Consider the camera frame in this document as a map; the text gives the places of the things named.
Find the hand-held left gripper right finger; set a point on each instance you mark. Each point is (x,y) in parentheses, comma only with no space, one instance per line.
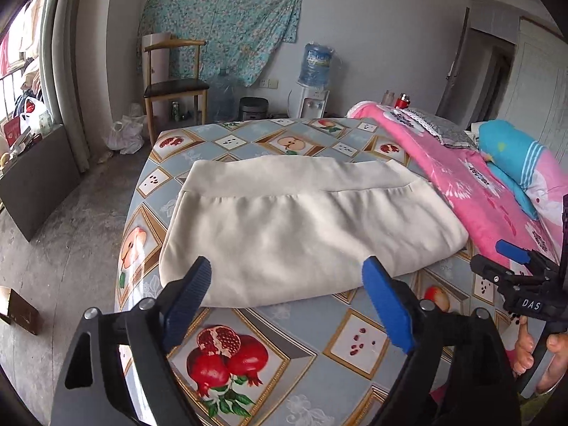
(390,315)

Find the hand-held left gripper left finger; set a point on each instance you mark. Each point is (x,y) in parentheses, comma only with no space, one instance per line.
(188,301)

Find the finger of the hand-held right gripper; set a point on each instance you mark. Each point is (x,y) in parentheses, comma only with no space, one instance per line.
(512,250)
(492,271)

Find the cream sweatshirt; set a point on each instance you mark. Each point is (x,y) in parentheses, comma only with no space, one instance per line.
(288,230)

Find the person's right hand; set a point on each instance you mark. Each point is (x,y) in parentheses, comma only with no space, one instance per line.
(523,350)

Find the fruit-printed tablecloth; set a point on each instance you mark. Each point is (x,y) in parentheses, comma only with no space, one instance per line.
(310,364)

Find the blue striped pillow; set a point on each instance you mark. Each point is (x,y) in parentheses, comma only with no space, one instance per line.
(510,151)

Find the pink printed blanket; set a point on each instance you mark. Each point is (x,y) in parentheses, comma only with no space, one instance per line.
(452,168)

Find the grey lace cloth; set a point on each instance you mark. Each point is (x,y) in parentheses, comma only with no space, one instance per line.
(443,128)

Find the white wardrobe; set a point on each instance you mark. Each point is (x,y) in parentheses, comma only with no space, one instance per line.
(537,88)

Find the cardboard box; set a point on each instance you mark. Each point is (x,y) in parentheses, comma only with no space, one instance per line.
(22,313)

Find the red lighter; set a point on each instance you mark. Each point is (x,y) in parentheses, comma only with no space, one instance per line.
(401,102)

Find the green can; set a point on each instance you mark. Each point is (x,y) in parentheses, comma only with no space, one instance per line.
(175,111)

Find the brown door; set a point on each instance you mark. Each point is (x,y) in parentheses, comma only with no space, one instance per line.
(457,66)

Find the glass jar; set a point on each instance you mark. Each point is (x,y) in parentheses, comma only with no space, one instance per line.
(388,98)

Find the grey rice cooker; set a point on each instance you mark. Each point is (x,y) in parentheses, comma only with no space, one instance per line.
(254,108)

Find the empty clear water jug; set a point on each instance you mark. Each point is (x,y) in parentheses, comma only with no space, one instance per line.
(224,97)

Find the wooden chair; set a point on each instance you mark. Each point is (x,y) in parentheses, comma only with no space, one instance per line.
(175,88)

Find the white water dispenser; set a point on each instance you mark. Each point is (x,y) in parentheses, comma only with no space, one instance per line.
(313,103)

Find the white board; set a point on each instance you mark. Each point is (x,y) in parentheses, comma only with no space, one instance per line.
(159,60)

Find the red and white plastic bag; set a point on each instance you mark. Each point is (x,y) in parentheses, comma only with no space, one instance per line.
(33,113)

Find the red box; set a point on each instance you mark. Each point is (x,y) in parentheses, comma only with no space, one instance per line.
(12,129)

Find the grey curtain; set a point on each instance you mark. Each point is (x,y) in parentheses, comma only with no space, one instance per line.
(66,75)

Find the blue water bottle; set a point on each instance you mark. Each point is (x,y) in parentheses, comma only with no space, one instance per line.
(316,64)

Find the wall socket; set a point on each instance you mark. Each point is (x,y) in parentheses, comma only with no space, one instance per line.
(269,83)

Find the turquoise floral wall cloth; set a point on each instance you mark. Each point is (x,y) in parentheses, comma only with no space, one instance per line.
(222,17)

